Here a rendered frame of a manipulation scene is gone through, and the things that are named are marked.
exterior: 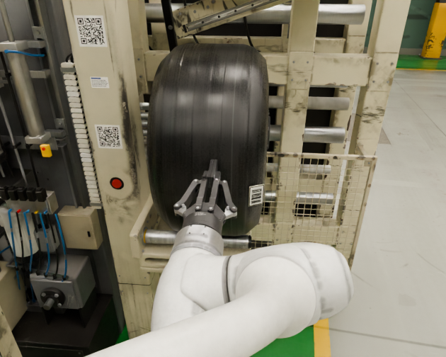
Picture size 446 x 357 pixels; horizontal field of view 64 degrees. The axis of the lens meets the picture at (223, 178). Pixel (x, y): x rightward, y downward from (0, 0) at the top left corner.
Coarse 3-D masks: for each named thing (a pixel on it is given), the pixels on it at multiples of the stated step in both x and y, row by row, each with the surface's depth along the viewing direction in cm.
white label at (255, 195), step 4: (264, 184) 87; (252, 188) 87; (256, 188) 87; (260, 188) 87; (248, 192) 87; (252, 192) 87; (256, 192) 88; (260, 192) 88; (248, 196) 88; (252, 196) 88; (256, 196) 88; (260, 196) 89; (248, 200) 88; (252, 200) 89; (256, 200) 89; (260, 200) 90; (248, 204) 89; (252, 204) 89; (256, 204) 90
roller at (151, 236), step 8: (144, 232) 113; (152, 232) 113; (160, 232) 113; (168, 232) 113; (176, 232) 113; (144, 240) 113; (152, 240) 113; (160, 240) 112; (168, 240) 112; (224, 240) 111; (232, 240) 110; (240, 240) 110; (248, 240) 111; (232, 248) 112; (240, 248) 111; (248, 248) 111
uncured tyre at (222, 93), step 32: (160, 64) 95; (192, 64) 88; (224, 64) 88; (256, 64) 90; (160, 96) 86; (192, 96) 84; (224, 96) 84; (256, 96) 85; (160, 128) 84; (192, 128) 83; (224, 128) 83; (256, 128) 84; (160, 160) 85; (192, 160) 84; (224, 160) 83; (256, 160) 85; (160, 192) 89; (224, 224) 95; (256, 224) 103
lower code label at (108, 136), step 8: (96, 128) 104; (104, 128) 104; (112, 128) 103; (96, 136) 105; (104, 136) 105; (112, 136) 105; (120, 136) 104; (104, 144) 106; (112, 144) 106; (120, 144) 106
